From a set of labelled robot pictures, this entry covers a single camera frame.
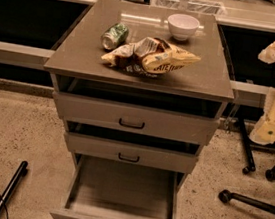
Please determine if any grey drawer cabinet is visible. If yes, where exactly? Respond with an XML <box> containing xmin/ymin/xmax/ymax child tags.
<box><xmin>30</xmin><ymin>0</ymin><xmax>245</xmax><ymax>194</ymax></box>

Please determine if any grey top drawer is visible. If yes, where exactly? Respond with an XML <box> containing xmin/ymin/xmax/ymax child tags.
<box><xmin>53</xmin><ymin>79</ymin><xmax>219</xmax><ymax>145</ymax></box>

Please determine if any grey middle drawer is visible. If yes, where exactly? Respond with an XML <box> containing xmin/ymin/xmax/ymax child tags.
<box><xmin>64</xmin><ymin>123</ymin><xmax>201</xmax><ymax>173</ymax></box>

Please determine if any grey drawer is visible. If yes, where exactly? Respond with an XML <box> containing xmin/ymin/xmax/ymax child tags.
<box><xmin>53</xmin><ymin>79</ymin><xmax>219</xmax><ymax>145</ymax></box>
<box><xmin>64</xmin><ymin>123</ymin><xmax>201</xmax><ymax>173</ymax></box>
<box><xmin>50</xmin><ymin>156</ymin><xmax>183</xmax><ymax>219</ymax></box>

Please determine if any white bowl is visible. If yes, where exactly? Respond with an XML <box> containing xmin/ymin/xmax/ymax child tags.
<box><xmin>167</xmin><ymin>13</ymin><xmax>200</xmax><ymax>41</ymax></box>

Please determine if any green soda can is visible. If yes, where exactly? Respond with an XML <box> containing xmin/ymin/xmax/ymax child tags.
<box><xmin>100</xmin><ymin>23</ymin><xmax>129</xmax><ymax>50</ymax></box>

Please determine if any black caster leg lower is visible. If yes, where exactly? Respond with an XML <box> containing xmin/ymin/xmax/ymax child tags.
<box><xmin>218</xmin><ymin>190</ymin><xmax>275</xmax><ymax>214</ymax></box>

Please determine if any yellow chip bag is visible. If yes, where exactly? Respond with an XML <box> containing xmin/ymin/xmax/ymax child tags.
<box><xmin>101</xmin><ymin>37</ymin><xmax>201</xmax><ymax>77</ymax></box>

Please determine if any black upright stand leg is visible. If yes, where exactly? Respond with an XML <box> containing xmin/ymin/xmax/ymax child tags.
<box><xmin>238</xmin><ymin>117</ymin><xmax>256</xmax><ymax>174</ymax></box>

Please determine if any grey bottom drawer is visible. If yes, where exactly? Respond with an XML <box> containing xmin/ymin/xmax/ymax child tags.
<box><xmin>50</xmin><ymin>156</ymin><xmax>183</xmax><ymax>219</ymax></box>

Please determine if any grey metal railing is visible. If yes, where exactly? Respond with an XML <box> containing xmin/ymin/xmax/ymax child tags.
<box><xmin>0</xmin><ymin>0</ymin><xmax>275</xmax><ymax>111</ymax></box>

